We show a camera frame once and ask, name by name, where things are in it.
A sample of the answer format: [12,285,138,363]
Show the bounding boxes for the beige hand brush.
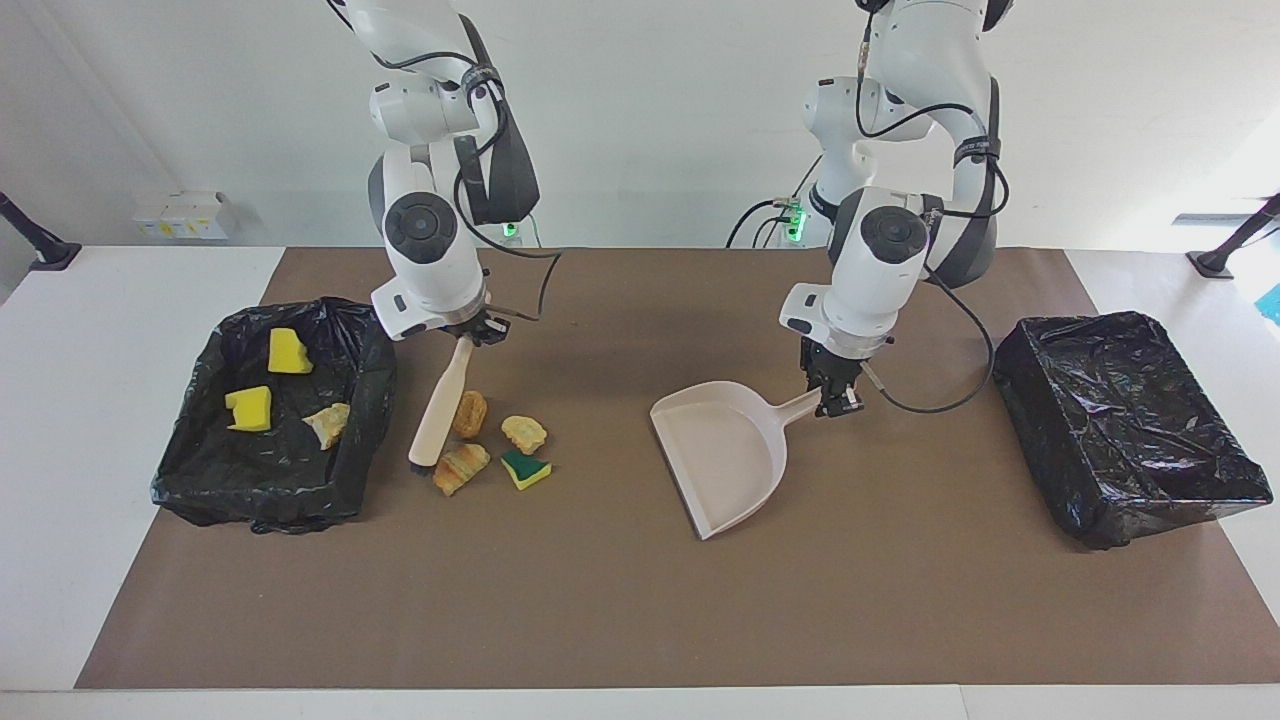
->
[408,338,476,469]

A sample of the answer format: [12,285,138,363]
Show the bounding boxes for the beige plastic dustpan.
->
[650,380,823,541]

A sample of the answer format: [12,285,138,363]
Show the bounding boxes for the pale bread piece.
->
[500,414,549,455]

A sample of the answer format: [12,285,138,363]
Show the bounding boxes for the striped croissant bread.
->
[432,443,492,497]

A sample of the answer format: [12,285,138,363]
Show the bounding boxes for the green and yellow sponge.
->
[500,448,553,492]

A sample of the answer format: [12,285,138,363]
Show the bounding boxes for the pale torn bread chunk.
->
[303,402,351,451]

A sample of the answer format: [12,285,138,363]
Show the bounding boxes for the squarish yellow sponge piece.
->
[267,327,314,376]

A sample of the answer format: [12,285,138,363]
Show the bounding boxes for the notched yellow sponge piece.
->
[224,386,275,433]

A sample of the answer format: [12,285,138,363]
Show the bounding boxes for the black bag-lined bin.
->
[150,296,398,535]
[990,311,1275,551]

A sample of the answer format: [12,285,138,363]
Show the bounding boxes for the brown table mat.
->
[75,247,1280,691]

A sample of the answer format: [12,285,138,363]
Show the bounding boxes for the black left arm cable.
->
[855,0,1011,416]

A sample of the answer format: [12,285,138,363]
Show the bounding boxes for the black base cable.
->
[725,195,803,248]

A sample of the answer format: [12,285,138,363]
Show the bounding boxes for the black camera stand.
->
[1186,193,1280,280]
[0,190,83,272]

